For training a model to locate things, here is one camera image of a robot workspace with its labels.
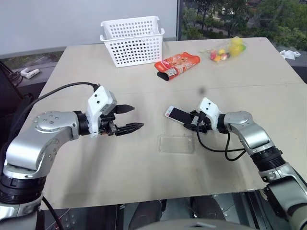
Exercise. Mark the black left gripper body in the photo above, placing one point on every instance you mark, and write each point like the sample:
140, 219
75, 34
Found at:
108, 124

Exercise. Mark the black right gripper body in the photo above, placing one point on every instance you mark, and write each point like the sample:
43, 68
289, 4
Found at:
204, 122

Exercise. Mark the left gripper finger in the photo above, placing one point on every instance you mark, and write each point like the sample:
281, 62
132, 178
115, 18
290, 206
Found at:
130, 127
124, 109

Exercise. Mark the white smartphone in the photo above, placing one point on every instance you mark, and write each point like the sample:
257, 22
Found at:
177, 113

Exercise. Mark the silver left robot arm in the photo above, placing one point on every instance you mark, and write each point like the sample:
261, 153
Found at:
48, 134

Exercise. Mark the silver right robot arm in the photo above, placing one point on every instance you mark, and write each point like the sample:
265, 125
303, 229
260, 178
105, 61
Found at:
254, 134

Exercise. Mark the clear plastic phone case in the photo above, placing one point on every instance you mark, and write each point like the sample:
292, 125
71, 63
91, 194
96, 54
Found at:
176, 143

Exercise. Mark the orange snack bag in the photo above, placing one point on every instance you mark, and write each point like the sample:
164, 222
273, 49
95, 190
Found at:
178, 64

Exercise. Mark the white perforated plastic basket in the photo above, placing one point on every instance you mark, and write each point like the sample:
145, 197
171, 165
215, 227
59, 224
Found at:
132, 40

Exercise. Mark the clear bag of toy fruits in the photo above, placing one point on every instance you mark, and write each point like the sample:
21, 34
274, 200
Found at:
227, 50

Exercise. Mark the dark rounded shape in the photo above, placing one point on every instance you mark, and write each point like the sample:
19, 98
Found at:
146, 215
208, 208

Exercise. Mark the white power strip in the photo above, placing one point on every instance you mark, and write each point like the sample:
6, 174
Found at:
29, 73

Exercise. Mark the black bulky object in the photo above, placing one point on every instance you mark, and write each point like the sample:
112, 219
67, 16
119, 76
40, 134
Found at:
9, 91

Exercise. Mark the crumpled white paper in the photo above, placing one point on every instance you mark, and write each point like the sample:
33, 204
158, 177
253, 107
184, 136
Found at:
289, 54

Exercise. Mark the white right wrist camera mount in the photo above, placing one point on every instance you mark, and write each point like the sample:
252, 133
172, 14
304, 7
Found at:
207, 105

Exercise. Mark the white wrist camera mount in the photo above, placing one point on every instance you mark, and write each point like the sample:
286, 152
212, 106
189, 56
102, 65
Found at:
207, 105
98, 101

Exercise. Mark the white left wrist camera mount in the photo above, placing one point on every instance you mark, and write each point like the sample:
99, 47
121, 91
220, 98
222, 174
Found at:
98, 101

